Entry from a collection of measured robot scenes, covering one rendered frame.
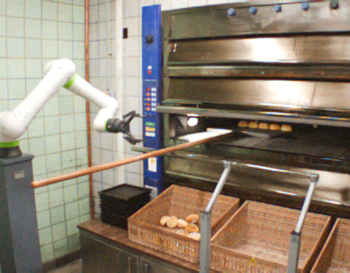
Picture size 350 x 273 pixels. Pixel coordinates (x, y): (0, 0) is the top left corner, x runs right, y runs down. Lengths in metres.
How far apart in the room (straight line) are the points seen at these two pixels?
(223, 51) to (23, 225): 1.61
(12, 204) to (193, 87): 1.38
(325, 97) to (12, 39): 2.17
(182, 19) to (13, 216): 1.67
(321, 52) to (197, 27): 0.87
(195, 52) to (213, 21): 0.24
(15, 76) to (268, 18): 1.83
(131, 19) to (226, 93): 1.00
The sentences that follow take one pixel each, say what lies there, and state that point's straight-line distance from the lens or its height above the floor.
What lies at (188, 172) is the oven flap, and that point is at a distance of 2.65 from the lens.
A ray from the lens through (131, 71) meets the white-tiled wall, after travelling 2.93.
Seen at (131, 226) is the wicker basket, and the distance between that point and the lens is 2.45.
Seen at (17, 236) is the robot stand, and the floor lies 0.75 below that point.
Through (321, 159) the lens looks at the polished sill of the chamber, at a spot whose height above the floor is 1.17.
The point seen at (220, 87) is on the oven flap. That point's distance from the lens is 2.46.
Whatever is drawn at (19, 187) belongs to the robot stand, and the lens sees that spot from 2.19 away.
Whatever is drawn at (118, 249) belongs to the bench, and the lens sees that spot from 2.54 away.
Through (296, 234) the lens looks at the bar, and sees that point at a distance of 1.72.
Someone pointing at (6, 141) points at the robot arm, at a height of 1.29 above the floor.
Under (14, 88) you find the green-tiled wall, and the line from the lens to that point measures 2.93.
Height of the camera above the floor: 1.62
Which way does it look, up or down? 9 degrees down
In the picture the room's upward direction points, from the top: straight up
